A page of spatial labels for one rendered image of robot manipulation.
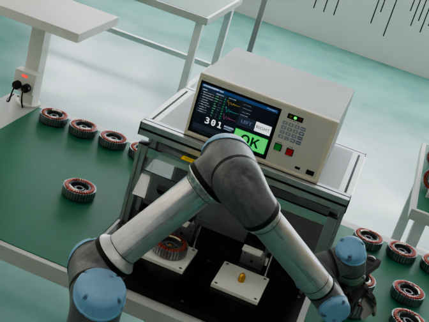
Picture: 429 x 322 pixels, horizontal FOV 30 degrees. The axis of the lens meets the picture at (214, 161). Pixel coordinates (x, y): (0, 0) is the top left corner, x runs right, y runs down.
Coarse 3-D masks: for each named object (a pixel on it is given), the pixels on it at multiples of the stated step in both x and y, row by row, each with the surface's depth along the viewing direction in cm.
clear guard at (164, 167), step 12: (168, 156) 241; (180, 156) 243; (192, 156) 246; (156, 168) 231; (168, 168) 233; (180, 168) 236; (144, 180) 227; (156, 180) 227; (168, 180) 227; (132, 192) 226; (144, 192) 226; (156, 192) 226; (216, 204) 224; (204, 216) 223
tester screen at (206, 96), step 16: (208, 96) 240; (224, 96) 239; (240, 96) 237; (208, 112) 242; (224, 112) 241; (240, 112) 239; (256, 112) 238; (272, 112) 236; (192, 128) 245; (224, 128) 242; (240, 128) 241; (272, 128) 238
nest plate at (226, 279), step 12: (228, 264) 250; (216, 276) 242; (228, 276) 244; (252, 276) 247; (216, 288) 238; (228, 288) 238; (240, 288) 240; (252, 288) 241; (264, 288) 243; (252, 300) 236
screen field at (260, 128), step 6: (240, 120) 240; (246, 120) 239; (252, 120) 239; (246, 126) 240; (252, 126) 239; (258, 126) 239; (264, 126) 238; (270, 126) 238; (264, 132) 239; (270, 132) 238
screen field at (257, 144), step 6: (234, 132) 242; (240, 132) 241; (246, 132) 241; (246, 138) 241; (252, 138) 241; (258, 138) 240; (252, 144) 241; (258, 144) 241; (264, 144) 240; (258, 150) 241; (264, 150) 241
